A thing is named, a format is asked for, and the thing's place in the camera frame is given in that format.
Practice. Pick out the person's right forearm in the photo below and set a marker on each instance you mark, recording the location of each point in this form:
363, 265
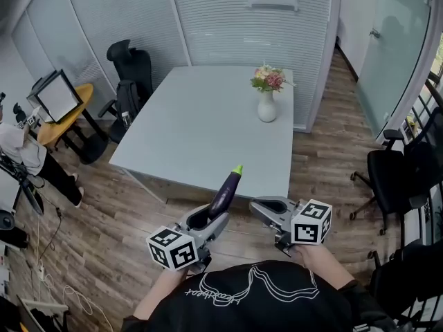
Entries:
325, 265

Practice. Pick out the black high-back office chair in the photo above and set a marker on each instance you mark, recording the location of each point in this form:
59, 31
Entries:
133, 64

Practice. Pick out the person's left forearm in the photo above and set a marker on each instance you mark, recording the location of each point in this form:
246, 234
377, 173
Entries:
162, 292

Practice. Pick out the black tripod stand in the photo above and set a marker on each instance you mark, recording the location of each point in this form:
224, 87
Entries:
24, 185

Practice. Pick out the black swivel chair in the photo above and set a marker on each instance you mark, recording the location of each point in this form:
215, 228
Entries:
408, 275

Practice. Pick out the pink and yellow flower bouquet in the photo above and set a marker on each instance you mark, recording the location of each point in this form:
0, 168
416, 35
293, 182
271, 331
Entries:
268, 78

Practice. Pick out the black mesh office chair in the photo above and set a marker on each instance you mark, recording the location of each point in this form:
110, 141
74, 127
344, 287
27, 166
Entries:
398, 175

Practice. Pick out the white ceramic vase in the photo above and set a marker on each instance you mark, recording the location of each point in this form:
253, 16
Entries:
266, 109

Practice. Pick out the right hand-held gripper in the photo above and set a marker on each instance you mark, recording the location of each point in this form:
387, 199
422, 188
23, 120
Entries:
306, 230

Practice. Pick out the frosted glass door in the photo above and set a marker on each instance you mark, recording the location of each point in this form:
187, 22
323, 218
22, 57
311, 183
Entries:
394, 47

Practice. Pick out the black metal railing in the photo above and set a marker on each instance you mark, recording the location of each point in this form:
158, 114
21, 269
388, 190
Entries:
427, 106

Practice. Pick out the purple eggplant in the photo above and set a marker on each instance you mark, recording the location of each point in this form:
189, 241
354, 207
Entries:
225, 192

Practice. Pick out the light grey square table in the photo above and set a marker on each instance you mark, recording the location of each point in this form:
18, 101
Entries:
194, 126

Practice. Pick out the clear water bottle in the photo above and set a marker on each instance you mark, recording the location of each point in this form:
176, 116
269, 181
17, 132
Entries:
126, 119

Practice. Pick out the white power strip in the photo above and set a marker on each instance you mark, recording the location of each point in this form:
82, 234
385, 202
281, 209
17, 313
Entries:
41, 272

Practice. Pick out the black-framed white light box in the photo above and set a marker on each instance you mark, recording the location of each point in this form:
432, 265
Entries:
57, 97

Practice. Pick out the yellow round table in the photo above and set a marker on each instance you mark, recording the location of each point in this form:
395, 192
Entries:
69, 116

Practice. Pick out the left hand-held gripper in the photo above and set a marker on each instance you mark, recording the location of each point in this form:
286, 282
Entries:
180, 251

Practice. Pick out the black backpack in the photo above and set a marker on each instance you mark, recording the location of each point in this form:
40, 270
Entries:
127, 99

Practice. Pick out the person's black printed t-shirt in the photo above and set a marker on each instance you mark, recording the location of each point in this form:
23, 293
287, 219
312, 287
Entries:
259, 303

